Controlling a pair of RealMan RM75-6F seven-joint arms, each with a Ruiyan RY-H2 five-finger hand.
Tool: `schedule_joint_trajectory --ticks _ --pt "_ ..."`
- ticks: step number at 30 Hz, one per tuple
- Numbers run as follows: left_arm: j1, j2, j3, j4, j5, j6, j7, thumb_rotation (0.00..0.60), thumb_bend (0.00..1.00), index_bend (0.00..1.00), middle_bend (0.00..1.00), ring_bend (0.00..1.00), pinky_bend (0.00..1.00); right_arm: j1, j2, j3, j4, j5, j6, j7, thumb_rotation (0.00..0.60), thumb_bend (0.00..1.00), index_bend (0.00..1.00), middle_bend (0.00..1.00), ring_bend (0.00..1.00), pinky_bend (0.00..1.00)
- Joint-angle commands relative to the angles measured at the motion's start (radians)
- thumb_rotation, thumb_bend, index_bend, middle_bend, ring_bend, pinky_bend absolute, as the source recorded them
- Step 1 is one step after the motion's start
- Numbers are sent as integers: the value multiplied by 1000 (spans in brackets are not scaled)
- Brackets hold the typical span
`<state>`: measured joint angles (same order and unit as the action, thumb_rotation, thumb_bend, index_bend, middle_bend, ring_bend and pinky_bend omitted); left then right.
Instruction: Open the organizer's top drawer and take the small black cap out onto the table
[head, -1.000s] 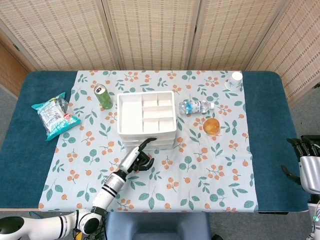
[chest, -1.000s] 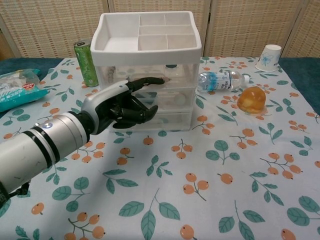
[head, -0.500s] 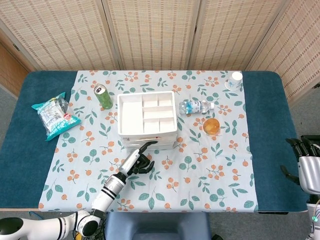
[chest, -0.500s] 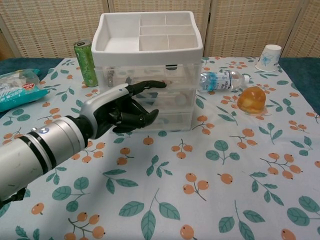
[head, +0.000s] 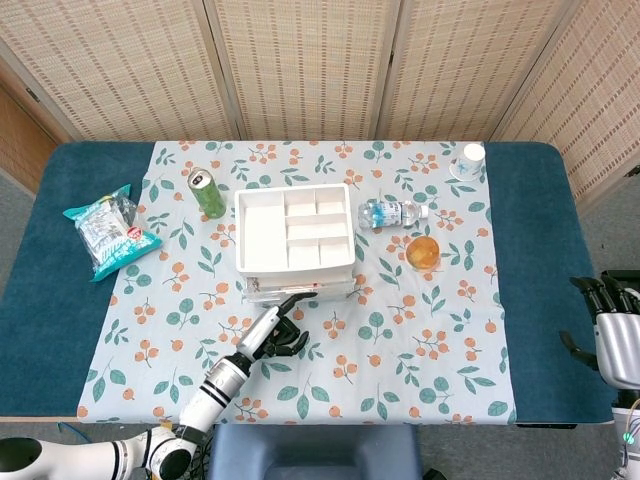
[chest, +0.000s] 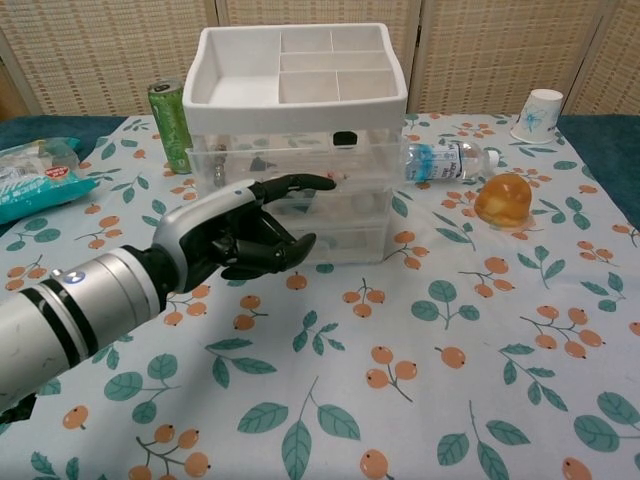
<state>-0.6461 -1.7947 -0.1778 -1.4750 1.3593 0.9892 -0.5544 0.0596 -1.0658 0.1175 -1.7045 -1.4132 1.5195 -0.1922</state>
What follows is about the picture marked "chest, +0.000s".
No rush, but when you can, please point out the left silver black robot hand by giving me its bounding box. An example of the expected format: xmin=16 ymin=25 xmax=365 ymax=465
xmin=149 ymin=172 xmax=338 ymax=296

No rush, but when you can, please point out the orange jelly cup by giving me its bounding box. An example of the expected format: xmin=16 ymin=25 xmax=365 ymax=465
xmin=473 ymin=174 xmax=534 ymax=232

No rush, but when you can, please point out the white paper cup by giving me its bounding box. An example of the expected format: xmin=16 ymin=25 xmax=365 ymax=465
xmin=509 ymin=88 xmax=565 ymax=146

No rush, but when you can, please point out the teal snack bag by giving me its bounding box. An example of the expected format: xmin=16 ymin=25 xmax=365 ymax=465
xmin=0 ymin=137 xmax=99 ymax=226

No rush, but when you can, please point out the clear water bottle blue label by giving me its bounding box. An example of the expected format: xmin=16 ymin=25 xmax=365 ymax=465
xmin=399 ymin=139 xmax=502 ymax=186

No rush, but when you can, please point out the floral leaf tablecloth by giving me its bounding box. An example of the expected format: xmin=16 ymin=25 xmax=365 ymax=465
xmin=0 ymin=112 xmax=640 ymax=480

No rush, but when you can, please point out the brown woven screen panel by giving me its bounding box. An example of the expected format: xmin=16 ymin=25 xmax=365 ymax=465
xmin=0 ymin=52 xmax=34 ymax=122

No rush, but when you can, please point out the green drink can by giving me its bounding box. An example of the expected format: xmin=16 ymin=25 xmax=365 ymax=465
xmin=146 ymin=79 xmax=196 ymax=176

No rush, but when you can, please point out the white drawer organizer box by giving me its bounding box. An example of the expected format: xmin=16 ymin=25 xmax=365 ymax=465
xmin=182 ymin=22 xmax=409 ymax=267

